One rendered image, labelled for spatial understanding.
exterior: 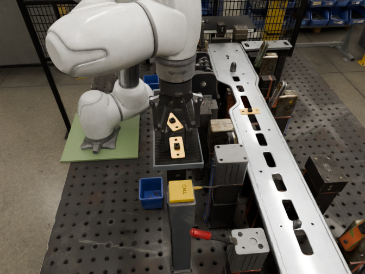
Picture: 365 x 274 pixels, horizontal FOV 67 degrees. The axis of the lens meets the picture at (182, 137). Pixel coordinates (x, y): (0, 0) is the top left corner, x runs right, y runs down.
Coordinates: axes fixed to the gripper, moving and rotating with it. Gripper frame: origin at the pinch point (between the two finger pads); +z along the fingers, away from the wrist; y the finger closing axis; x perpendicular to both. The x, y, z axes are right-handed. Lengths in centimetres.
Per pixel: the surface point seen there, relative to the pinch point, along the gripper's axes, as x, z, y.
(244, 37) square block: 103, 19, 52
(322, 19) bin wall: 238, 63, 191
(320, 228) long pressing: -21.3, 19.9, 39.3
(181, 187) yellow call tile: -13.8, 4.2, -0.3
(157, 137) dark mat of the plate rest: 5.3, 4.2, -5.2
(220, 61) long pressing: 77, 20, 32
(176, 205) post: -17.6, 6.2, -1.9
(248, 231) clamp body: -22.7, 14.1, 16.6
